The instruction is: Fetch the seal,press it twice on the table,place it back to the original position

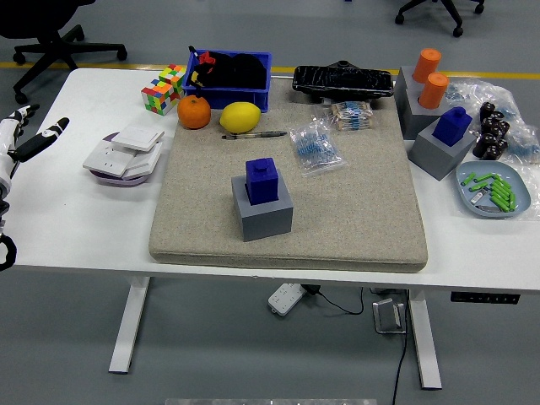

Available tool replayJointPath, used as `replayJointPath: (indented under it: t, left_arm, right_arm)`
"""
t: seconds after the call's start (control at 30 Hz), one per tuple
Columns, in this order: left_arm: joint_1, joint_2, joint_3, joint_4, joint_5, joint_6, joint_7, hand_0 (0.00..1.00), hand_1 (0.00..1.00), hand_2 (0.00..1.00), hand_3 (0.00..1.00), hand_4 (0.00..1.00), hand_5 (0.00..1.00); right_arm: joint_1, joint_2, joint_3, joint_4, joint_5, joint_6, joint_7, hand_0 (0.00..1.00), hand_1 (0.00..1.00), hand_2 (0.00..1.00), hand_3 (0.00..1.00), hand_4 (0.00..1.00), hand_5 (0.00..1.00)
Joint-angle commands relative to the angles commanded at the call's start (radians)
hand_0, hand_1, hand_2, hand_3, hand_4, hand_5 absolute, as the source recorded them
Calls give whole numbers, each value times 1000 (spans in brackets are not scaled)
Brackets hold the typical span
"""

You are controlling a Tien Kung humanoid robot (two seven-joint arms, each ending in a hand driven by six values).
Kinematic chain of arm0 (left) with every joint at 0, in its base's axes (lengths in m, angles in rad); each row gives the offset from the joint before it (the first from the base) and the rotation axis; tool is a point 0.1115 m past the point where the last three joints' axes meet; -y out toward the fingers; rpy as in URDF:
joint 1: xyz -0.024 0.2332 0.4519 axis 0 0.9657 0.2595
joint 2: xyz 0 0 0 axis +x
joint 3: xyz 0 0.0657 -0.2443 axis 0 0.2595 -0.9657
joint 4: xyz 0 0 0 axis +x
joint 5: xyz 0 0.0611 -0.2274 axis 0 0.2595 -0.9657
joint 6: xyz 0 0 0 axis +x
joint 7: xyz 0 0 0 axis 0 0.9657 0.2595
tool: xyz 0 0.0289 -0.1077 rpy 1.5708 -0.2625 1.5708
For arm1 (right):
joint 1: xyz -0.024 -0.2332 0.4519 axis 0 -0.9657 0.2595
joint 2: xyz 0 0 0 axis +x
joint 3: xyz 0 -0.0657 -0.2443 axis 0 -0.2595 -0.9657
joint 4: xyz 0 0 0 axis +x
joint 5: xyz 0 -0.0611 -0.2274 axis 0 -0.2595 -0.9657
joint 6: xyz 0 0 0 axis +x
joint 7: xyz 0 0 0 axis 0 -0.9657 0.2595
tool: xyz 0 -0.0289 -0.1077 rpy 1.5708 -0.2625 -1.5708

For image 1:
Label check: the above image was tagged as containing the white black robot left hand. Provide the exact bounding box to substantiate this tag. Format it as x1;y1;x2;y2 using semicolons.
0;104;71;190

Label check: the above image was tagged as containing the blue square seal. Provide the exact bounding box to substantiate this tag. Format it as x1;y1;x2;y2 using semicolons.
245;157;280;207
431;106;473;148

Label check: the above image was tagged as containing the grey seal holder block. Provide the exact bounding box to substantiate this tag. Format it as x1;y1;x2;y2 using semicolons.
230;173;294;242
407;114;478;181

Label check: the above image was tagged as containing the white socket plate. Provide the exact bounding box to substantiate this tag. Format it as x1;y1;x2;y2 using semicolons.
82;140;138;178

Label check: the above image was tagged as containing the purple plate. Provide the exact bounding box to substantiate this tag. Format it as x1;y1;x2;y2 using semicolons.
91;132;164;187

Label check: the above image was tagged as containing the black office chair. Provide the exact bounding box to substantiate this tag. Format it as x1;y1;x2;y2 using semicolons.
0;0;128;105
394;0;486;38

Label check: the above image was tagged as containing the large colourful puzzle cube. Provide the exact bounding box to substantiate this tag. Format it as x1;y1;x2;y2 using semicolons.
140;79;181;116

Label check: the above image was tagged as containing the small colourful puzzle cube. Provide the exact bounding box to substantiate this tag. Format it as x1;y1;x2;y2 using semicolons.
158;63;188;95

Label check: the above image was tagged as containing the orange fruit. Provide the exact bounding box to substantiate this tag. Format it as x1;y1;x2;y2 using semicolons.
176;94;212;131

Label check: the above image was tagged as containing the white table leg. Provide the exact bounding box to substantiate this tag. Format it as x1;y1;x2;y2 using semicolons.
407;289;443;391
108;276;151;375

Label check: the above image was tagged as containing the yellow lemon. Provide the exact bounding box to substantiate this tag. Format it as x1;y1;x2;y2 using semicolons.
219;102;262;134

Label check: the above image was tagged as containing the blue plastic bin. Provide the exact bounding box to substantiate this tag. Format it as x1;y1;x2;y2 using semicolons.
181;49;273;114

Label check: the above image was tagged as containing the black cloth bundle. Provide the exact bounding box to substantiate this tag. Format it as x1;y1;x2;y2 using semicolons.
187;51;267;89

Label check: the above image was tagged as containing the black pen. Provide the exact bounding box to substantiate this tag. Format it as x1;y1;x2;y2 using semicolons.
222;130;289;140

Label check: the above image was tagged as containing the bag of blue resistors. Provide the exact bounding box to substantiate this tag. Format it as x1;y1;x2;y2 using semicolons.
289;117;349;178

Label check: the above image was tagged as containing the white power strip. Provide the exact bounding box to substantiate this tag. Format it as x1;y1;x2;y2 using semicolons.
267;283;307;316

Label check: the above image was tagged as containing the black wrapped keyboard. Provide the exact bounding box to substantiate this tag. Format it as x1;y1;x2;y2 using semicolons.
292;60;395;102

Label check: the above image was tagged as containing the grey-brown mat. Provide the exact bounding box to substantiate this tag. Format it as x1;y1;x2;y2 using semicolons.
148;78;429;274

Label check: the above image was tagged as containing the grey cylinder holder block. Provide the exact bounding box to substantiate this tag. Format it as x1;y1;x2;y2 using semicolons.
393;65;427;111
399;78;449;140

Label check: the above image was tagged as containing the silver metal stand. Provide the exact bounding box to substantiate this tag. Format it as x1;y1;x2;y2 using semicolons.
371;297;408;335

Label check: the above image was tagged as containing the orange cylinder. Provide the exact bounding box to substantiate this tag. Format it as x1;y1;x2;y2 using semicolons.
412;47;443;84
418;72;450;111

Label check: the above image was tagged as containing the clear plastic bags pile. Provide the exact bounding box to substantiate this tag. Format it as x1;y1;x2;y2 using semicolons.
442;78;540;223

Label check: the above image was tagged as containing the black desk control panel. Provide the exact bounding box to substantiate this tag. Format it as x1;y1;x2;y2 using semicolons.
450;290;521;304

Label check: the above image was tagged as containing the blue-grey plate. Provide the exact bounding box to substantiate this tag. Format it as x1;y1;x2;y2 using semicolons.
455;161;532;219

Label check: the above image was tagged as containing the white blank switch plate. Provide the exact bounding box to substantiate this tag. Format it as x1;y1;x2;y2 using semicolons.
111;125;165;153

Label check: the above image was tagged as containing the black plug with cord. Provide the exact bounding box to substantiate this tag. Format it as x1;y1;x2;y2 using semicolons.
303;284;366;316

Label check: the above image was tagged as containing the black floor cable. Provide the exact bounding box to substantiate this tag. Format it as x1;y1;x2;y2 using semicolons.
390;290;411;405

